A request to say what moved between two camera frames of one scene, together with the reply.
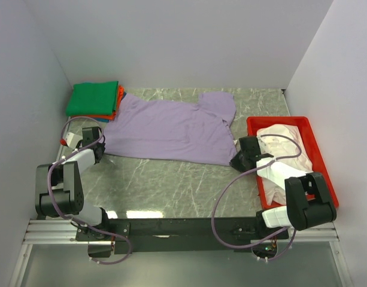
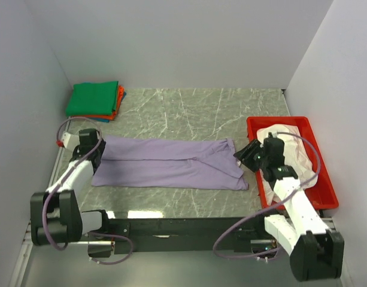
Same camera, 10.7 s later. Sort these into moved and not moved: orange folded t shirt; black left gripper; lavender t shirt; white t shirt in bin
Moved: lavender t shirt
Not moved: orange folded t shirt; white t shirt in bin; black left gripper
